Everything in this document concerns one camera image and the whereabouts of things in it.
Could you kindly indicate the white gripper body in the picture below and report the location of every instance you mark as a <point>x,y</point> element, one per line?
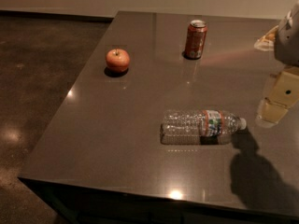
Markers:
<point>288,42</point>

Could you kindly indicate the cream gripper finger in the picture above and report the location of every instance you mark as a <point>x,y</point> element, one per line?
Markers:
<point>267,41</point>
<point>281,92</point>

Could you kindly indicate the clear plastic water bottle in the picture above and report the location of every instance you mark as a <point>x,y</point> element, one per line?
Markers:
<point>199,127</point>

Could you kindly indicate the red soda can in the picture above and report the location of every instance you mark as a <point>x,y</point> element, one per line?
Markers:
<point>195,41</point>

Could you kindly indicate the red apple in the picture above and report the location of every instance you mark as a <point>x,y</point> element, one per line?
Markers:
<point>117,60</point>

